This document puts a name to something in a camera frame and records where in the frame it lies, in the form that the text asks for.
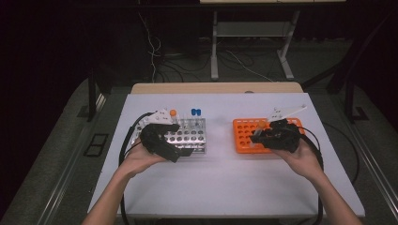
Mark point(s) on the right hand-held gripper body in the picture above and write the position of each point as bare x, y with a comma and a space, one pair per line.
281, 140

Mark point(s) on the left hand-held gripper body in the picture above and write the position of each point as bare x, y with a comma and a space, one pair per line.
156, 140

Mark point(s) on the orange-capped test tube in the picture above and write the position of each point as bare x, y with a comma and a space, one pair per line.
173, 112
262, 124

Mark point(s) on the metal test tube rack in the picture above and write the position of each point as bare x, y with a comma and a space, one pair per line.
187, 137

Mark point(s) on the orange test tube rack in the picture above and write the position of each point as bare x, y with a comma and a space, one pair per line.
242, 134

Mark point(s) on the blue-capped test tube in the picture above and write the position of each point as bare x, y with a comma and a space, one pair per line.
193, 111
198, 111

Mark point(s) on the person's left hand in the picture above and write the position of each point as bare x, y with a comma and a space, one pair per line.
137, 162

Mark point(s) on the person's right hand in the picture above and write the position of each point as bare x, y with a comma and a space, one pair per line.
303, 162

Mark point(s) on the white table board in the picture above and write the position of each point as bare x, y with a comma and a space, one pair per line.
219, 187

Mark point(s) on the black floor socket plate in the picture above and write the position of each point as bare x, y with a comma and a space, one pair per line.
89, 151

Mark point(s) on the black metal stand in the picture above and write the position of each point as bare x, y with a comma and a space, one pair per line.
349, 100
91, 93

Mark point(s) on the white metal desk frame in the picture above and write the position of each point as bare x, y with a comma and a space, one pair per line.
214, 47

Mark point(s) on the aluminium floor rail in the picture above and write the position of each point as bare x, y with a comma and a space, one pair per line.
372, 165
66, 175

